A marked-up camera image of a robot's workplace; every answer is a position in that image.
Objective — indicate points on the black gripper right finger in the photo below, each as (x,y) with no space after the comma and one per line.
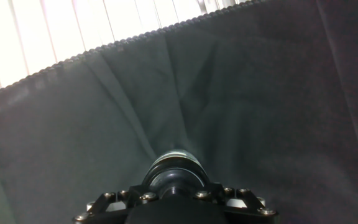
(244,200)

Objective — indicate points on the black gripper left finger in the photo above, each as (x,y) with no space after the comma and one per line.
(110,202)

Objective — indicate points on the black jar lid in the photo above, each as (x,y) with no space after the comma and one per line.
(172,177)

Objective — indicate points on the clear glass jar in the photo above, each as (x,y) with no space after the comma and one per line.
(179,153)

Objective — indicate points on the black cloth with blue print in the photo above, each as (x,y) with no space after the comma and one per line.
(228,93)

